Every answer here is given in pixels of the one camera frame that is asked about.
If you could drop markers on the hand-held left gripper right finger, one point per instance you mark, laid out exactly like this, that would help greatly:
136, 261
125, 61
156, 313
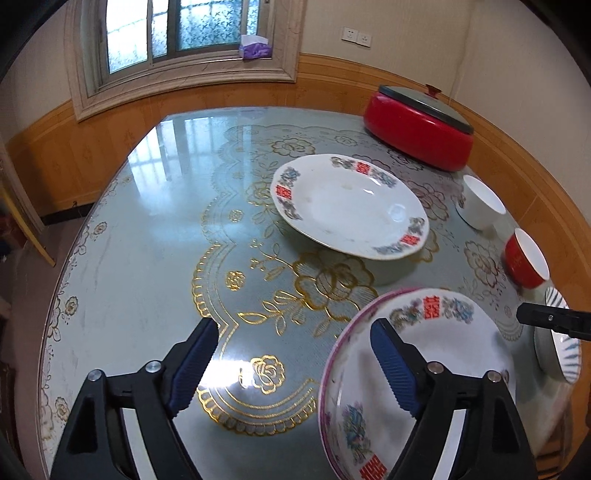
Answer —
392, 364

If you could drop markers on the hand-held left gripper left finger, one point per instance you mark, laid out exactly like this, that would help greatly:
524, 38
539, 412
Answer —
194, 364

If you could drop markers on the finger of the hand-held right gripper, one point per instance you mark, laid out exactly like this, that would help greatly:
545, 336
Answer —
549, 319

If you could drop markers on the blue striped bowl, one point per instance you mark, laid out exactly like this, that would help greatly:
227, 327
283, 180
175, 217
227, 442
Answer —
565, 360

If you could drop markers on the red bowl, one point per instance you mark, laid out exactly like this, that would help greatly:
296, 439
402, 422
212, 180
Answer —
519, 265

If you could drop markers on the pink-rimmed floral plate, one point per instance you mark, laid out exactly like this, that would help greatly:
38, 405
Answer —
461, 337

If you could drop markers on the white bowl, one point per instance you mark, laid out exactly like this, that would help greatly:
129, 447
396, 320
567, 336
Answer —
480, 207

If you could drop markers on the white plate with floral rim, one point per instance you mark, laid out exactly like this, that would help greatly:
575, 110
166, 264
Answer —
341, 207

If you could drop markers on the gold-patterned lace table mat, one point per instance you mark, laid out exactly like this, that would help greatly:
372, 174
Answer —
323, 286

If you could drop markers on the red electric pot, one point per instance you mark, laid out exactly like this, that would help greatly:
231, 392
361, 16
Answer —
415, 136

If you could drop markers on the grey pot lid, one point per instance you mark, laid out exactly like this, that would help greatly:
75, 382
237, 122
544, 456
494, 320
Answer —
425, 106

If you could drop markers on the purple tissue box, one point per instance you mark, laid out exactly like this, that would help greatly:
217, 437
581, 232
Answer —
254, 48

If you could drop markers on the window with stone frame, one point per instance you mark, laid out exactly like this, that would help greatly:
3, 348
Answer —
129, 37

